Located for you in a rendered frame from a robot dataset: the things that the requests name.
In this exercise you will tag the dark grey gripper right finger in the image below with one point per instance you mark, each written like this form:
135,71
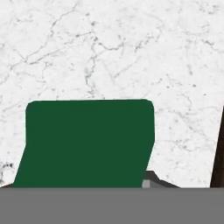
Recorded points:
154,180

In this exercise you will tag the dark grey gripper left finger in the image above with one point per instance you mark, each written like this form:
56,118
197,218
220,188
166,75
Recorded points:
7,185

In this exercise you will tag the dark green sponge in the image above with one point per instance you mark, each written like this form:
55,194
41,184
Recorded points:
87,143

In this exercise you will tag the dark brown cutting board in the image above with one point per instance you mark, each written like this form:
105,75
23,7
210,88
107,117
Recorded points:
218,163

